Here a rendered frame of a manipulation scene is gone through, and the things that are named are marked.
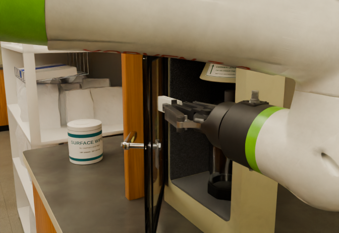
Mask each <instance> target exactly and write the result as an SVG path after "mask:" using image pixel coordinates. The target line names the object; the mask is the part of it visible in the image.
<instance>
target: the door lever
mask: <svg viewBox="0 0 339 233"><path fill-rule="evenodd" d="M136 138H137V132H136V131H131V132H130V133H129V135H128V136H127V138H126V139H125V140H124V142H122V143H121V148H123V149H124V150H129V149H130V148H132V149H144V143H134V141H135V140H136Z"/></svg>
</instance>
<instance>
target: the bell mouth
mask: <svg viewBox="0 0 339 233"><path fill-rule="evenodd" d="M200 79H202V80H206V81H212V82H222V83H236V68H233V67H228V66H222V65H217V64H210V63H206V64H205V67H204V69H203V71H202V73H201V75H200Z"/></svg>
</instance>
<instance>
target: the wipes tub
mask: <svg viewBox="0 0 339 233"><path fill-rule="evenodd" d="M67 129H68V145H69V158H70V162H71V163H74V164H79V165H86V164H93V163H97V162H99V161H101V160H102V158H103V147H102V122H101V121H100V120H96V119H80V120H74V121H71V122H69V123H67Z"/></svg>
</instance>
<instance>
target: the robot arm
mask: <svg viewBox="0 0 339 233"><path fill-rule="evenodd" d="M0 41H3V42H12V43H21V44H31V45H42V46H47V49H48V50H57V51H88V52H109V53H125V54H138V55H149V56H159V57H169V58H174V59H182V60H190V61H197V62H204V63H210V64H217V65H222V66H228V67H233V68H239V69H244V70H249V71H255V72H259V73H264V74H268V75H273V76H274V75H280V76H284V77H288V78H292V79H294V80H295V82H296V85H295V91H294V96H293V100H292V104H291V108H290V109H287V108H283V107H279V106H274V105H270V104H269V102H267V101H261V100H259V98H258V97H259V94H258V93H259V90H252V94H251V98H250V100H243V101H240V102H238V103H235V102H231V101H226V102H222V103H220V104H218V105H214V104H209V103H203V102H197V101H194V102H193V103H189V102H186V101H185V102H183V103H182V101H180V100H177V99H173V98H170V97H167V96H159V97H158V110H159V111H161V112H164V118H165V119H166V120H167V121H168V122H169V123H171V124H172V125H173V126H174V127H175V128H177V132H179V133H182V132H184V130H187V128H193V129H194V130H195V131H196V132H201V133H202V134H205V135H206V136H207V138H208V140H209V141H210V143H211V144H212V145H213V146H215V147H217V148H219V149H221V150H222V152H223V153H224V155H225V156H226V157H227V158H228V159H230V160H232V161H234V162H236V163H238V164H241V165H243V166H245V167H247V168H248V169H249V171H256V172H258V173H260V174H262V175H264V176H266V177H269V178H270V179H272V180H274V181H276V182H278V183H279V184H281V185H282V186H284V187H285V188H287V189H288V190H289V191H290V192H292V193H293V194H294V195H295V196H296V197H297V198H299V199H300V200H301V201H303V202H304V203H306V204H308V205H310V206H312V207H315V208H317V209H321V210H325V211H334V212H339V0H0ZM296 90H298V91H296ZM302 91H304V92H302ZM309 92H310V93H309ZM315 93H316V94H315ZM321 94H322V95H321ZM327 95H328V96H327ZM333 96H334V97H333Z"/></svg>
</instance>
